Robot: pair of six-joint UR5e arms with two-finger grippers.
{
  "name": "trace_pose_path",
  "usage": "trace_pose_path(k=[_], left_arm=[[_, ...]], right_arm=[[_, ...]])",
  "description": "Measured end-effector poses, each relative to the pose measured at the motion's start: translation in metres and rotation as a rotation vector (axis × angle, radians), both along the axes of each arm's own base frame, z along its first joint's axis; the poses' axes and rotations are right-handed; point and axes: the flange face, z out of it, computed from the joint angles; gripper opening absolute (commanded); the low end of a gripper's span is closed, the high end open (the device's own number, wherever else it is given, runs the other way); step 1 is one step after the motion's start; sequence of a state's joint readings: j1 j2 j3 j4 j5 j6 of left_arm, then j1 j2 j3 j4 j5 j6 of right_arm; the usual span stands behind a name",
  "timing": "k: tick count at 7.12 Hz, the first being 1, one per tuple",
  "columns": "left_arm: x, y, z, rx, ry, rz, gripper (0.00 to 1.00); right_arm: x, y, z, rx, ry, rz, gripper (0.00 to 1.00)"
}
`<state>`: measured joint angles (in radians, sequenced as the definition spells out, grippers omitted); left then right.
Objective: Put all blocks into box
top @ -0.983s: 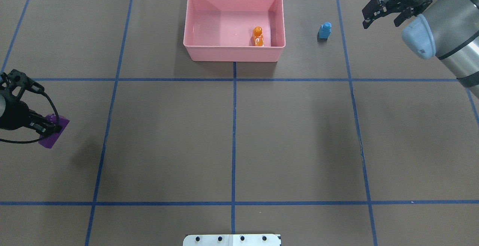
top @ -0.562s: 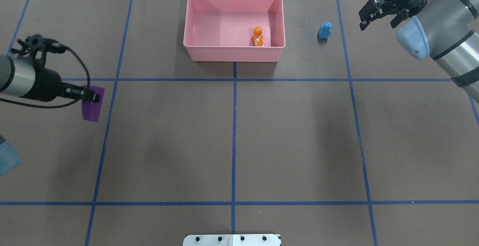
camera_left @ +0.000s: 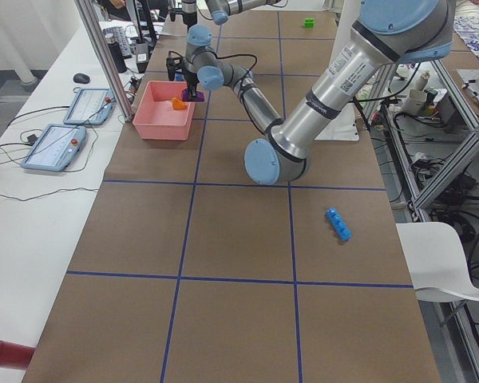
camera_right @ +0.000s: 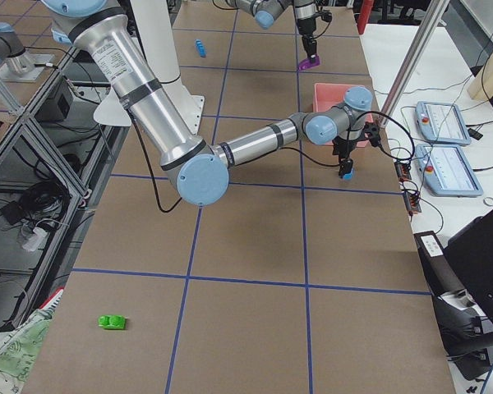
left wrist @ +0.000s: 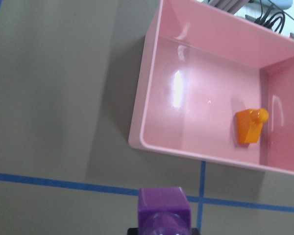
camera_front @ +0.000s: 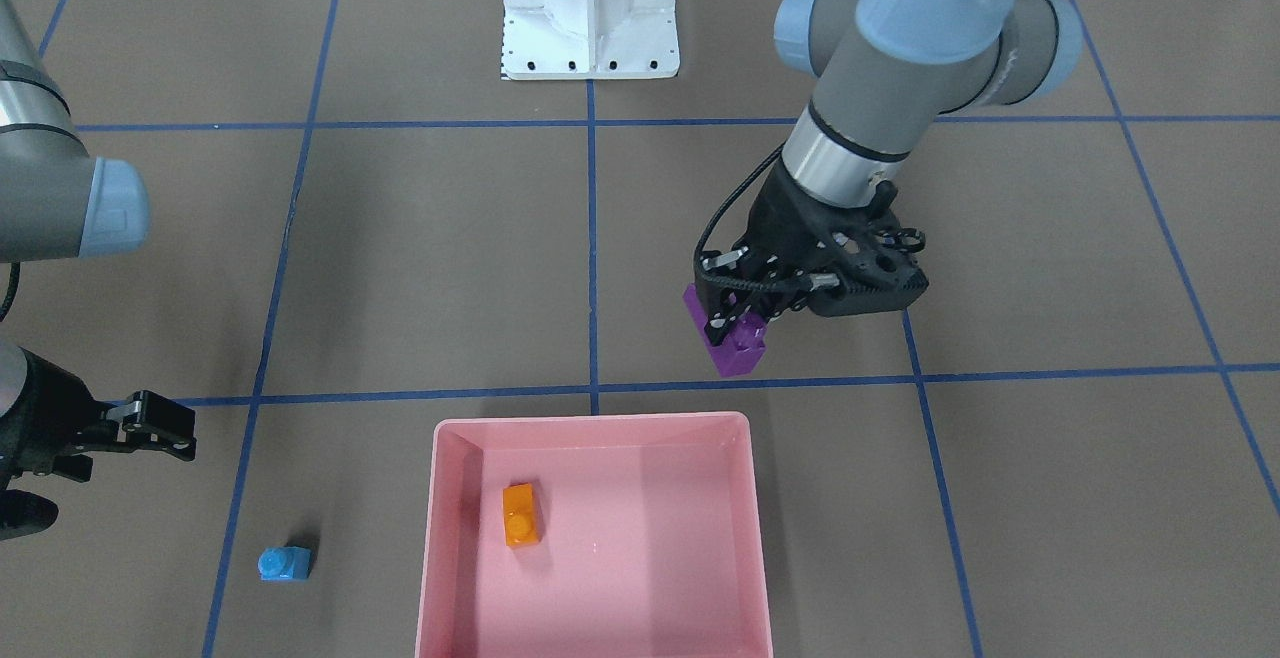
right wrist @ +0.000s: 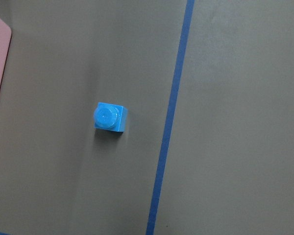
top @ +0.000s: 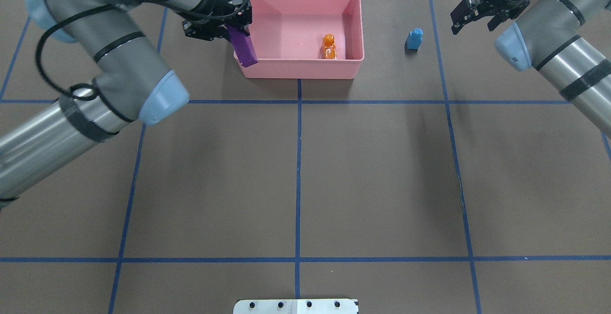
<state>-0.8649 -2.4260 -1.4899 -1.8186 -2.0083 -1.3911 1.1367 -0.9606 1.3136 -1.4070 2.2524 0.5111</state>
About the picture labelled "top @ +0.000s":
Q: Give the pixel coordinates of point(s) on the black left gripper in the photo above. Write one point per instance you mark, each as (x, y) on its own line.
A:
(214, 5)

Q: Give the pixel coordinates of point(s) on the purple toy block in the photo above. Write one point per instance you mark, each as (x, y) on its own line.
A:
(243, 46)

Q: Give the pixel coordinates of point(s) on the small blue toy block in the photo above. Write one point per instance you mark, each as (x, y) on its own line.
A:
(414, 40)

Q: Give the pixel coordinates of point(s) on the orange toy block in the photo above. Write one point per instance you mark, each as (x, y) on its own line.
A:
(328, 47)

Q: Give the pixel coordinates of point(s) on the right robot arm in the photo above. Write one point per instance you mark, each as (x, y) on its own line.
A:
(545, 37)

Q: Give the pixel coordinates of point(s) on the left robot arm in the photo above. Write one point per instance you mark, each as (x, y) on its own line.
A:
(134, 82)

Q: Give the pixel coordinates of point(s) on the pink plastic box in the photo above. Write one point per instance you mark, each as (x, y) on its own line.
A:
(287, 38)

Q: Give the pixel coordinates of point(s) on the white camera stand base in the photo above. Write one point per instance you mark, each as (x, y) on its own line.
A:
(297, 306)

